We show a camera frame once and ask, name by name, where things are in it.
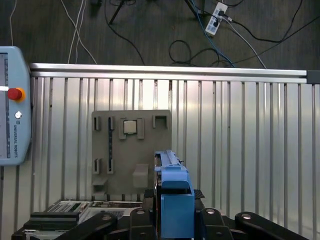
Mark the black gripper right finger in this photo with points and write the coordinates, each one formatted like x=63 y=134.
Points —
x=215 y=225

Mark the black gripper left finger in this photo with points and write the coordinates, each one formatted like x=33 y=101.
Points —
x=140 y=225

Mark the hard disk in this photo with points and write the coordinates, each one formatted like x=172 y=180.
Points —
x=176 y=212

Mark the grey parts rack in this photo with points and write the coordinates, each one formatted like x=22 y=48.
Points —
x=150 y=140

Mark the black open PC case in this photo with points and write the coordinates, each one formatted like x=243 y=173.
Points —
x=50 y=218

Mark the silver CPU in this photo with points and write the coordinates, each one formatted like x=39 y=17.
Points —
x=130 y=127

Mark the pale blue teach pendant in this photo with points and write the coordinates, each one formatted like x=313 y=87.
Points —
x=20 y=125

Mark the white power strip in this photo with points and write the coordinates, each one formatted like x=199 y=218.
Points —
x=215 y=20

